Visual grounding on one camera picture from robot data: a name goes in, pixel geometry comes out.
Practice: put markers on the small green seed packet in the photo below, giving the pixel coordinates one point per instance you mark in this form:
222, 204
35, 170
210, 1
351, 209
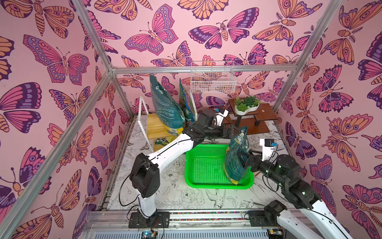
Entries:
163, 141

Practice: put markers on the blue edged soil bag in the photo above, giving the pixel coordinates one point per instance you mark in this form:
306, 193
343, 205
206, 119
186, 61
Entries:
186, 104

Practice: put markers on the green plastic basket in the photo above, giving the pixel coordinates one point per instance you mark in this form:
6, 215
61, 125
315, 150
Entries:
204, 169

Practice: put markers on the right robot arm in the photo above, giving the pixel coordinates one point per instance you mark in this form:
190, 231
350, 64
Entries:
285, 173

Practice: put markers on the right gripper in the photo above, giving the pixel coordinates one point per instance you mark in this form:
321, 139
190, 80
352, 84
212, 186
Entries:
247, 157

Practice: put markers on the white wood shelf rack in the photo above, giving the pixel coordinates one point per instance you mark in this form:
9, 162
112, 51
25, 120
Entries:
154, 127

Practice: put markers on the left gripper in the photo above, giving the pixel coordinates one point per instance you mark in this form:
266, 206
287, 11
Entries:
228, 132

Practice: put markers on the white wire basket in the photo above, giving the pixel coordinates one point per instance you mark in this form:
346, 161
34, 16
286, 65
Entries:
212, 79

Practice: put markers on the aluminium frame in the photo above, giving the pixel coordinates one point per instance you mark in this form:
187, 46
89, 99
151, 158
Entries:
54, 54

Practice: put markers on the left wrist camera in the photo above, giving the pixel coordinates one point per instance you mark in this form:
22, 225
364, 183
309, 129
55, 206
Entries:
220, 115

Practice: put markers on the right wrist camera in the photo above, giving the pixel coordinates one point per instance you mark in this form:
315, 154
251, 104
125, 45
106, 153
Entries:
269, 147

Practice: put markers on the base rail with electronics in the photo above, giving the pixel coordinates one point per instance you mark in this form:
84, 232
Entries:
200, 224

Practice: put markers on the green fertilizer bag plant picture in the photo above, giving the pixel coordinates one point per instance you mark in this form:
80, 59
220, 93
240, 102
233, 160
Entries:
234, 164

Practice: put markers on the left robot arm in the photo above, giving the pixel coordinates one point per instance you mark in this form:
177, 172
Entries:
145, 173

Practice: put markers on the dark green fertilizer bag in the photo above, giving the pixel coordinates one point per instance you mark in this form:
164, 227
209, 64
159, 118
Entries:
167, 109

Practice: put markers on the succulent in white pot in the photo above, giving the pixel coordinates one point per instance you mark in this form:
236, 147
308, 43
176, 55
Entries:
246, 105

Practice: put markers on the brown wooden plant stand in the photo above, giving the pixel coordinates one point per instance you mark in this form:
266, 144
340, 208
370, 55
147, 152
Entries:
255, 121

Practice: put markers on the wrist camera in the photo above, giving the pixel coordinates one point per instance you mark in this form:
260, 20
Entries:
269, 147
220, 115

